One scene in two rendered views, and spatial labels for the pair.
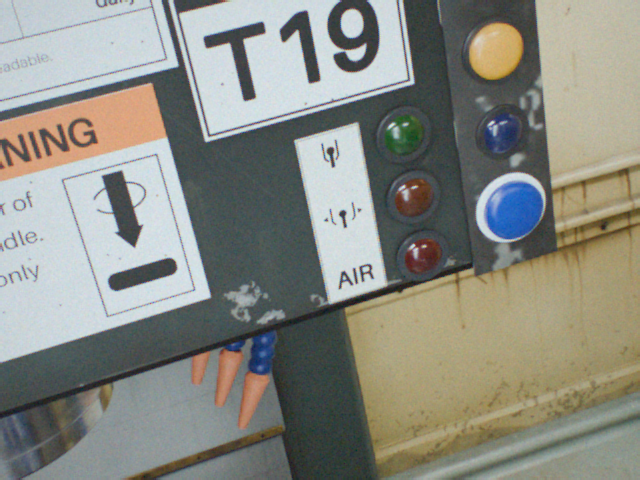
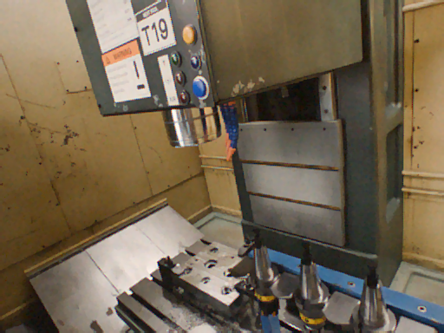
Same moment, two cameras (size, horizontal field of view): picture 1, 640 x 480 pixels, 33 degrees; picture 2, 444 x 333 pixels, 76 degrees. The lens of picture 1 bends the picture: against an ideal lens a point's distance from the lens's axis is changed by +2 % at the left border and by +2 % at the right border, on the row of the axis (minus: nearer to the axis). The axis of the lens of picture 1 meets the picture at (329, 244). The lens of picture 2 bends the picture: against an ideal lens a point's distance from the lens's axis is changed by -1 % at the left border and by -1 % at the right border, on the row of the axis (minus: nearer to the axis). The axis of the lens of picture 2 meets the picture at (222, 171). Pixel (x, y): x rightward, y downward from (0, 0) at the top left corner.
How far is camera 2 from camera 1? 59 cm
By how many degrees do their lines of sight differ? 54
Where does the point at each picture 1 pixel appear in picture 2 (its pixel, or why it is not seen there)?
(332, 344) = (368, 192)
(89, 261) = (133, 81)
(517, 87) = (197, 48)
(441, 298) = not seen: outside the picture
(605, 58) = not seen: outside the picture
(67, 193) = (129, 64)
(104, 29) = (128, 27)
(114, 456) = (292, 192)
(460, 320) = not seen: outside the picture
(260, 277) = (157, 94)
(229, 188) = (150, 68)
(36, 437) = (181, 138)
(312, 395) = (358, 205)
